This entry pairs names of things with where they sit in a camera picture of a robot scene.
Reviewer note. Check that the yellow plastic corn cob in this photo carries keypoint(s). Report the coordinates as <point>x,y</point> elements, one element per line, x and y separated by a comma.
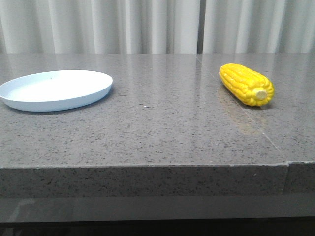
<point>249,86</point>

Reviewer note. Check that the light blue round plate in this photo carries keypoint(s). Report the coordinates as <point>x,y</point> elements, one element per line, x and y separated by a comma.
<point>55,90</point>

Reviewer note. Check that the white pleated curtain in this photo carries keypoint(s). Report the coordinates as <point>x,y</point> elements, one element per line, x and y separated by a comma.
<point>157,26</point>

